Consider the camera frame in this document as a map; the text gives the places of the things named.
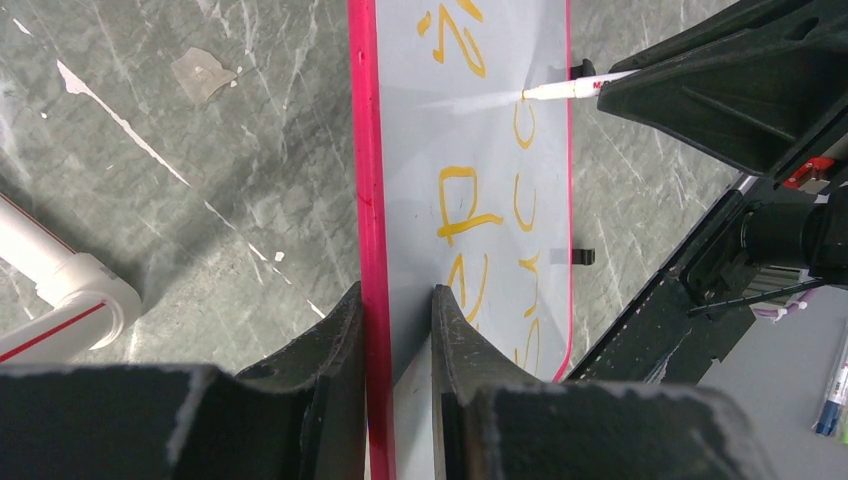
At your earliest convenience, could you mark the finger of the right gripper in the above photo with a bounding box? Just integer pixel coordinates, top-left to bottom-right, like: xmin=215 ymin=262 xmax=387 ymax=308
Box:
xmin=597 ymin=0 xmax=847 ymax=178

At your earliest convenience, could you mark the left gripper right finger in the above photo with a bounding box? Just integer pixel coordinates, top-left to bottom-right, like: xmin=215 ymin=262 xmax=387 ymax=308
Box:
xmin=431 ymin=285 xmax=776 ymax=479

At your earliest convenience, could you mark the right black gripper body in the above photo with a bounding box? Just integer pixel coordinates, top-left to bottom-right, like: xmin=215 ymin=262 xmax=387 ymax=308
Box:
xmin=775 ymin=119 xmax=847 ymax=203

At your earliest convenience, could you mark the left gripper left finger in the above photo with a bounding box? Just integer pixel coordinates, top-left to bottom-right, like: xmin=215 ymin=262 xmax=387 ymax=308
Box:
xmin=1 ymin=284 xmax=366 ymax=479

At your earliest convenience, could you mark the white marker pen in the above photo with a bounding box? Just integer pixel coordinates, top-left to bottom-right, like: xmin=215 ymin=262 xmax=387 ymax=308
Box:
xmin=521 ymin=70 xmax=637 ymax=101

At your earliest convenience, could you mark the pink framed whiteboard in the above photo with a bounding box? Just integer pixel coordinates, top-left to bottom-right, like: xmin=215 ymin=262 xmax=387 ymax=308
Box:
xmin=347 ymin=1 xmax=574 ymax=479

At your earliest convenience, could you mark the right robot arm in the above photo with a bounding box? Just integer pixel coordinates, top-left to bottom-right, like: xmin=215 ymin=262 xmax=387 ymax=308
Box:
xmin=597 ymin=0 xmax=847 ymax=315

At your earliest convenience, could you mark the marker pack in plastic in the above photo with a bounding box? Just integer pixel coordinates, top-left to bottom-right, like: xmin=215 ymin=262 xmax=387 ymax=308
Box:
xmin=812 ymin=329 xmax=847 ymax=444

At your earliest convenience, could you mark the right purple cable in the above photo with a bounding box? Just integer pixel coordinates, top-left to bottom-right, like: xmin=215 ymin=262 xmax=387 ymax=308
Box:
xmin=748 ymin=288 xmax=823 ymax=325

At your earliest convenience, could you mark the white pvc pipe frame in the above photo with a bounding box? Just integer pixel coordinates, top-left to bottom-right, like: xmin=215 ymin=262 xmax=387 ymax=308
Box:
xmin=1 ymin=196 xmax=142 ymax=366

